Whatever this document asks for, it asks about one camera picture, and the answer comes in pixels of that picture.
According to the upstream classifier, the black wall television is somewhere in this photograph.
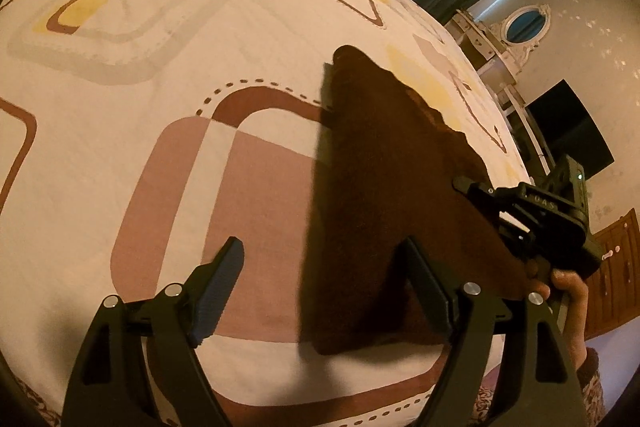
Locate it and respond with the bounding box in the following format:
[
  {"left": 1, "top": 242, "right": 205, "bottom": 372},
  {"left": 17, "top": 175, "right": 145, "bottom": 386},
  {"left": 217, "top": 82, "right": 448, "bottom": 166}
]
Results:
[{"left": 526, "top": 80, "right": 614, "bottom": 179}]

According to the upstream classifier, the patterned white bed sheet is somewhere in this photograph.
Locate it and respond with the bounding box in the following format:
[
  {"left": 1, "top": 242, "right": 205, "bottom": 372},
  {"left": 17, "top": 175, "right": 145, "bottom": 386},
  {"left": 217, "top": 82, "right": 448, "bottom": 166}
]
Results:
[{"left": 1, "top": 0, "right": 526, "bottom": 426}]

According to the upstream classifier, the brown plaid knit garment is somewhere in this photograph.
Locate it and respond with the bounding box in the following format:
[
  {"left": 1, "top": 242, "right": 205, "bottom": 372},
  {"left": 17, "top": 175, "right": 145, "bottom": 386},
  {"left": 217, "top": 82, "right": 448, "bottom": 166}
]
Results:
[{"left": 300, "top": 46, "right": 527, "bottom": 355}]

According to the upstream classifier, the white dressing table with mirror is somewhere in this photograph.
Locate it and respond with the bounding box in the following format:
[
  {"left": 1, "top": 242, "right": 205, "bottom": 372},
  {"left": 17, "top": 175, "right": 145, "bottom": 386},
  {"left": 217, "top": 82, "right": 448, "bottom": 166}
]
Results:
[{"left": 445, "top": 10, "right": 554, "bottom": 182}]

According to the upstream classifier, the person's right hand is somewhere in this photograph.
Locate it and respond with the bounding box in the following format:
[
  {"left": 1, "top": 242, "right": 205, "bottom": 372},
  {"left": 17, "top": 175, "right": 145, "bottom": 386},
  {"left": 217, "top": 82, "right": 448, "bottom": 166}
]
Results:
[{"left": 525, "top": 258, "right": 589, "bottom": 369}]

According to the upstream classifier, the brown wooden cabinet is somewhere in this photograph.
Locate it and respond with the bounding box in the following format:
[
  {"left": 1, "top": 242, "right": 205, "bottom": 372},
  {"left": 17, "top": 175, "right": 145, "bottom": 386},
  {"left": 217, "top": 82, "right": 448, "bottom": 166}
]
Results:
[{"left": 586, "top": 208, "right": 640, "bottom": 339}]

